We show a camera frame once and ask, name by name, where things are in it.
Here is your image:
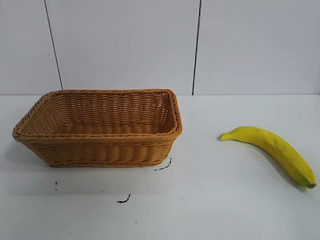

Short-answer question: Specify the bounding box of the yellow banana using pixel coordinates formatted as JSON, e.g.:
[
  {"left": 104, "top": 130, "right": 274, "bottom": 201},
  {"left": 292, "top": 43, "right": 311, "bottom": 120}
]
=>
[{"left": 219, "top": 126, "right": 318, "bottom": 190}]

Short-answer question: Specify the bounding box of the brown woven wicker basket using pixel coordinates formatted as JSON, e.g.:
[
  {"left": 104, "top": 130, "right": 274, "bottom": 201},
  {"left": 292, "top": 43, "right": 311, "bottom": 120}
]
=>
[{"left": 11, "top": 87, "right": 184, "bottom": 168}]

